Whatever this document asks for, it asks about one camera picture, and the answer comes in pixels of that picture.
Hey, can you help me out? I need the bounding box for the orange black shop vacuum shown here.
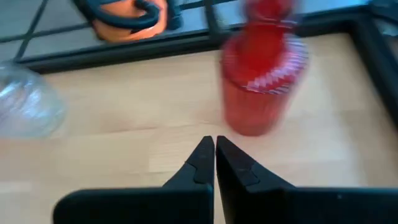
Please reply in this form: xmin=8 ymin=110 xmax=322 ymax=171
xmin=71 ymin=0 xmax=184 ymax=44

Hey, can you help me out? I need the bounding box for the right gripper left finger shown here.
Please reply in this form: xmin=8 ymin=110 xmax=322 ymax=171
xmin=52 ymin=135 xmax=216 ymax=224

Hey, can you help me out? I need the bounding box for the red ribbed wide-mouth vase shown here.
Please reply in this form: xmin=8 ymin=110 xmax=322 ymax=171
xmin=219 ymin=0 xmax=310 ymax=138

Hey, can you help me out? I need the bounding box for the clear bell-shaped glass vase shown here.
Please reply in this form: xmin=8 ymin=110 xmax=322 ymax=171
xmin=0 ymin=60 xmax=68 ymax=139

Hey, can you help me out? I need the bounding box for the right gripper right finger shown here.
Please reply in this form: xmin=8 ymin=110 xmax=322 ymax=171
xmin=216 ymin=135 xmax=398 ymax=224

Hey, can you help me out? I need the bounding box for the black table frame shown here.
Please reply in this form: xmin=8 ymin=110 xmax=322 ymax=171
xmin=17 ymin=4 xmax=398 ymax=130

